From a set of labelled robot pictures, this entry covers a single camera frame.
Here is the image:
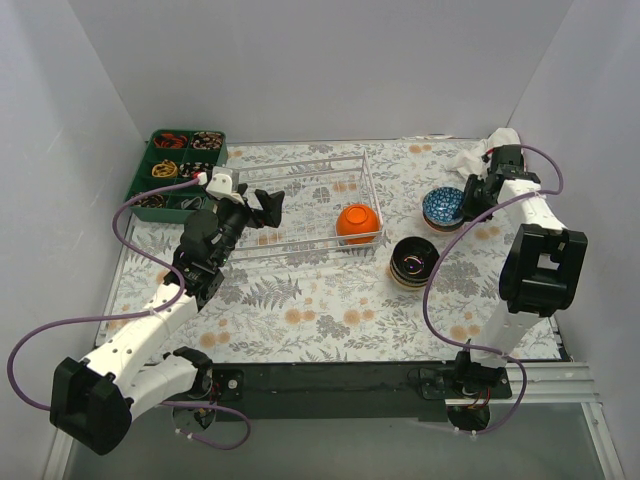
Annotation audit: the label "yellow rubber bands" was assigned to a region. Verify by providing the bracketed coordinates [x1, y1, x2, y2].
[151, 159, 179, 179]

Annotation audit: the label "dark floral scrunchie back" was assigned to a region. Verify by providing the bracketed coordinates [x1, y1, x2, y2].
[190, 131, 225, 150]

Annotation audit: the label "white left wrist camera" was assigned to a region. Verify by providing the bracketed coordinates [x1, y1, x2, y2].
[194, 166, 245, 204]

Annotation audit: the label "green compartment organizer tray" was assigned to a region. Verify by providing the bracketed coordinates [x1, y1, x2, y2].
[126, 129, 228, 224]

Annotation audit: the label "olive tan bowl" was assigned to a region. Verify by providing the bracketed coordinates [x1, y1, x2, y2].
[390, 236, 440, 286]

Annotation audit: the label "white red diamond pattern bowl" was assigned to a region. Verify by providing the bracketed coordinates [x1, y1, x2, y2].
[422, 187, 464, 225]

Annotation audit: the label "dark patterned scrunchie front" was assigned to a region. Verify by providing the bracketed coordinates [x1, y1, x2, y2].
[126, 192, 166, 209]

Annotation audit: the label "white bowl red wreath pattern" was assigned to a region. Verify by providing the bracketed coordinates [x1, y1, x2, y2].
[427, 224, 462, 237]

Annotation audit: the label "white wire dish rack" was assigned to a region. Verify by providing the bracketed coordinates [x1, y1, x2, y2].
[231, 151, 384, 262]

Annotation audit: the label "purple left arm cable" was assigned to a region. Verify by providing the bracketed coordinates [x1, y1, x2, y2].
[7, 172, 251, 450]

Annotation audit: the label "orange plastic bowl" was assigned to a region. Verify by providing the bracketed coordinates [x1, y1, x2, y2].
[335, 204, 381, 245]

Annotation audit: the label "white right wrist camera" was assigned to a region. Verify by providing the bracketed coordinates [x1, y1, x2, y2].
[481, 148, 500, 176]

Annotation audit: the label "cream bird pattern bowl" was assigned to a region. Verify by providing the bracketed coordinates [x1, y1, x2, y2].
[390, 276, 426, 292]

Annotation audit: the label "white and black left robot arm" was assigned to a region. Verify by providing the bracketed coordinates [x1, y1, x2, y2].
[49, 190, 285, 455]

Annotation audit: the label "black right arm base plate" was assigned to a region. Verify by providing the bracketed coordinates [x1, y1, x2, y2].
[418, 366, 512, 400]

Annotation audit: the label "orange black hair ties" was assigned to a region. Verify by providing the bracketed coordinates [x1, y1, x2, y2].
[151, 131, 190, 151]

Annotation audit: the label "crumpled white cloth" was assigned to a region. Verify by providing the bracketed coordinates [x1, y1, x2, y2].
[445, 128, 520, 179]

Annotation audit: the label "aluminium frame rail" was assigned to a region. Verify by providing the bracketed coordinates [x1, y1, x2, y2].
[45, 363, 625, 479]

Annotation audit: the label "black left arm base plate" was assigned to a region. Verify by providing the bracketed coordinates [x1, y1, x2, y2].
[167, 366, 244, 403]

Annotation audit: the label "dark floral scrunchie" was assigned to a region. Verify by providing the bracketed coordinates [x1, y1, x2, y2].
[190, 131, 225, 150]
[179, 162, 215, 179]

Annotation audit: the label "dark floral scrunchie middle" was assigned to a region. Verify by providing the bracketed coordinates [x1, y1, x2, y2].
[179, 162, 215, 179]

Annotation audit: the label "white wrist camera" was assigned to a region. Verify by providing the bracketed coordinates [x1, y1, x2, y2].
[194, 166, 245, 204]
[481, 148, 500, 176]

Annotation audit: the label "grey cloth item in tray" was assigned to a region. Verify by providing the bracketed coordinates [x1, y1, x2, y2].
[180, 197, 206, 211]

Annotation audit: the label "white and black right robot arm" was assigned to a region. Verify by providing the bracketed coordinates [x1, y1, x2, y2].
[452, 144, 588, 398]

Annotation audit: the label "floral patterned table mat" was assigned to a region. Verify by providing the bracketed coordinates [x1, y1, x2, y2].
[97, 137, 563, 365]

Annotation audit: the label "black gold pattern bowl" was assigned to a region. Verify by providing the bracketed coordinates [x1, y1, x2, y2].
[390, 257, 435, 285]

